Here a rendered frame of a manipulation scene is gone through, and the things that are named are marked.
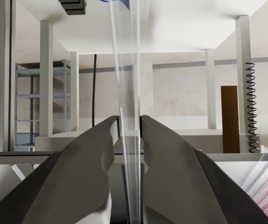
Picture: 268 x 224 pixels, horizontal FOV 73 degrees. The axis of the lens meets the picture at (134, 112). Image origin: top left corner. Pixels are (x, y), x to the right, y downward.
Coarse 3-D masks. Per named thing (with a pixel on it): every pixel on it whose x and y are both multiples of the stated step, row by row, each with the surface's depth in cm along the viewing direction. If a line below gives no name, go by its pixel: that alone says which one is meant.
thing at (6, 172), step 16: (0, 160) 18; (16, 160) 18; (32, 160) 18; (224, 160) 18; (240, 160) 18; (256, 160) 18; (0, 176) 19; (16, 176) 19; (112, 176) 19; (240, 176) 19; (0, 192) 22; (112, 192) 22; (112, 208) 25; (128, 208) 24
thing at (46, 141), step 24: (48, 24) 59; (240, 24) 58; (48, 48) 59; (240, 48) 58; (48, 72) 58; (72, 72) 86; (240, 72) 58; (48, 96) 58; (72, 96) 85; (240, 96) 58; (48, 120) 58; (72, 120) 85; (240, 120) 58; (48, 144) 56; (120, 144) 56; (192, 144) 55; (216, 144) 55; (240, 144) 55
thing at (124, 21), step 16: (112, 0) 8; (128, 0) 8; (112, 16) 8; (128, 16) 8; (112, 32) 9; (128, 32) 9; (128, 48) 9; (128, 64) 10; (128, 80) 10; (128, 96) 11; (128, 112) 12; (128, 128) 13; (128, 144) 14; (128, 160) 15; (128, 176) 17; (128, 192) 19
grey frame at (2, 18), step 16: (0, 0) 45; (0, 16) 45; (0, 32) 45; (0, 48) 44; (0, 64) 44; (0, 80) 44; (0, 96) 44; (0, 112) 44; (0, 128) 44; (0, 144) 43
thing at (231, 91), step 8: (224, 88) 56; (232, 88) 56; (224, 96) 56; (232, 96) 56; (224, 104) 55; (232, 104) 55; (224, 112) 55; (232, 112) 55; (224, 120) 55; (232, 120) 55; (224, 128) 55; (232, 128) 55; (224, 136) 55; (232, 136) 55; (224, 144) 55; (232, 144) 55; (224, 152) 55; (232, 152) 55
